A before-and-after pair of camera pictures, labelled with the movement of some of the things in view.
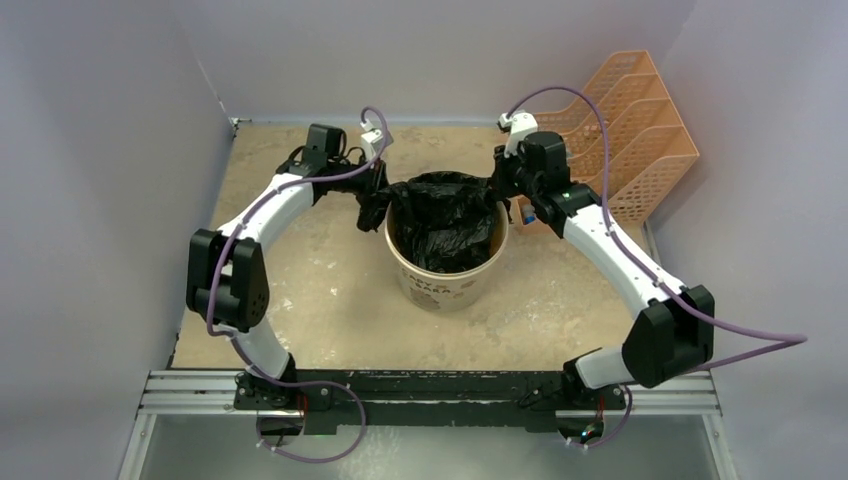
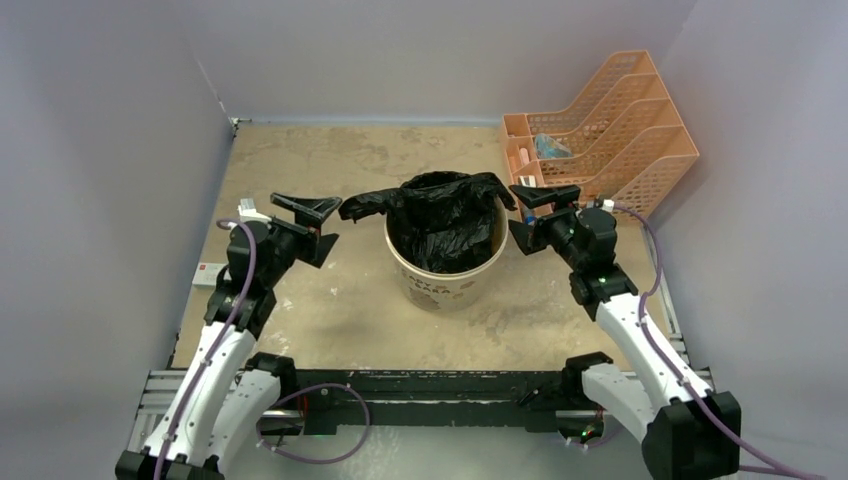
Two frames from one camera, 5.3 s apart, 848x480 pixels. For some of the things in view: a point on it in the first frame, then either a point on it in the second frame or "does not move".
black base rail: (476, 401) does not move
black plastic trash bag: (442, 222) does not move
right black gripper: (503, 166) to (526, 236)
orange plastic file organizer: (650, 143) does not move
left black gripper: (374, 178) to (313, 245)
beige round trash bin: (448, 291) does not move
